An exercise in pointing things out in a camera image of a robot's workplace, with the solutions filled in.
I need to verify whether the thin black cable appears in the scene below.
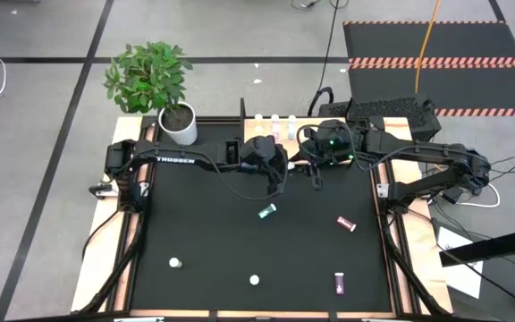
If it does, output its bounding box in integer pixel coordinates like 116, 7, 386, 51
310, 0, 341, 118

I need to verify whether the green plant in white pot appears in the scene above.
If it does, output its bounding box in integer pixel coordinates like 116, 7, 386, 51
103, 41, 198, 147

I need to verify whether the teal medicine bottle white cap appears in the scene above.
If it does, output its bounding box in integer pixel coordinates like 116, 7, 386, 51
257, 202, 278, 220

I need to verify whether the black perforated computer case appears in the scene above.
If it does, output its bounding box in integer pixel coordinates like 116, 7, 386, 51
318, 94, 443, 142

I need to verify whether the black hazard-striped floor mat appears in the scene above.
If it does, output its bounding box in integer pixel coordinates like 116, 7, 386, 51
342, 20, 515, 118

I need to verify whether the black and silver clamp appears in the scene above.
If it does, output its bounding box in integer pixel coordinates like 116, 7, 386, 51
88, 182, 120, 200

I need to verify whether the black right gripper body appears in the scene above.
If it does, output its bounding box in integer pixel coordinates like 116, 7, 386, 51
300, 118, 368, 192

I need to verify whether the white paper sheet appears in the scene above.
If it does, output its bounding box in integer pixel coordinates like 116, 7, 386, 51
435, 225, 485, 300

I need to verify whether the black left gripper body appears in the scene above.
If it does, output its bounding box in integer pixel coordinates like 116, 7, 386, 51
239, 135, 291, 199

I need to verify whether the orange cable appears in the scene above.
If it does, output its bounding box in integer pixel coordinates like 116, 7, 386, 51
413, 0, 443, 94

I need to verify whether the black table frame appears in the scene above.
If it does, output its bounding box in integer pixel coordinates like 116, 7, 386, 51
72, 114, 451, 322

